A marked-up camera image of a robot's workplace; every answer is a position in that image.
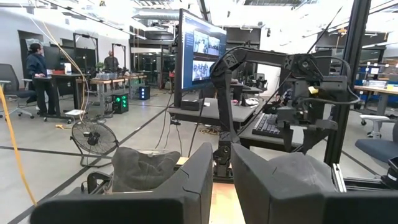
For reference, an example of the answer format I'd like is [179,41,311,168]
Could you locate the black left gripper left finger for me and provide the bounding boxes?
[29,142,214,224]

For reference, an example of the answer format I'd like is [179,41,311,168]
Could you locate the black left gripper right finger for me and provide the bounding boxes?
[231,142,398,224]

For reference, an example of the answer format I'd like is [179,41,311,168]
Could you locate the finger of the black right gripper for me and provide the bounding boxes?
[281,127,295,153]
[302,129,330,155]

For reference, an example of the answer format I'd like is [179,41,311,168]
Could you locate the light grey cap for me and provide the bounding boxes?
[269,151,338,194]

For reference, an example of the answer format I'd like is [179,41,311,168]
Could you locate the dark grey cap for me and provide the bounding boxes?
[111,146,182,193]

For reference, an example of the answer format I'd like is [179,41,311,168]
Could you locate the black keyboard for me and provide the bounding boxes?
[251,112,282,138]

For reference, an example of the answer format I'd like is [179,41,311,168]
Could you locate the dark desk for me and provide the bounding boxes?
[238,112,315,152]

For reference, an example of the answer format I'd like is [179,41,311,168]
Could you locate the white stool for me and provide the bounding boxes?
[359,114,391,138]

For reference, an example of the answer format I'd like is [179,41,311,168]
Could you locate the blue office chair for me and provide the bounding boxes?
[354,123,398,164]

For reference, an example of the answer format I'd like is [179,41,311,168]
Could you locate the wooden top desk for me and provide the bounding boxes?
[76,74,147,116]
[354,84,398,118]

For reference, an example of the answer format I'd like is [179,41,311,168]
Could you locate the grey desk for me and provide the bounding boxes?
[167,96,265,126]

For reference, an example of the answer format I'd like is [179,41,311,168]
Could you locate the small black box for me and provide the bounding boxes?
[180,98,205,112]

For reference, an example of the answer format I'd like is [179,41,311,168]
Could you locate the black floor fan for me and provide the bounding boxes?
[70,119,120,168]

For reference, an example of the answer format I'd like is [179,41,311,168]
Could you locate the computer tower green lights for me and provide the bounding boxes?
[111,92,130,114]

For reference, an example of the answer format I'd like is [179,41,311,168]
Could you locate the computer tower blue lights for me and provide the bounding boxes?
[138,85,151,101]

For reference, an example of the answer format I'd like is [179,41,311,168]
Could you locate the large black monitor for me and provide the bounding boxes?
[174,8,228,108]

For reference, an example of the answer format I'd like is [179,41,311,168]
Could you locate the person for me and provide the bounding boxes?
[103,50,120,73]
[25,42,57,116]

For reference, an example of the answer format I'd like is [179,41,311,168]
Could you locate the black standing desk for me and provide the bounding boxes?
[32,73,83,121]

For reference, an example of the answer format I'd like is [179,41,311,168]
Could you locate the dark office chair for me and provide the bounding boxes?
[0,63,35,119]

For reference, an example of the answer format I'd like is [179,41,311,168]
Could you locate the black metal table frame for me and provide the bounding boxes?
[323,0,398,192]

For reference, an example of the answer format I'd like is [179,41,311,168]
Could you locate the thick yellow cable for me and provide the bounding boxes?
[0,85,39,207]

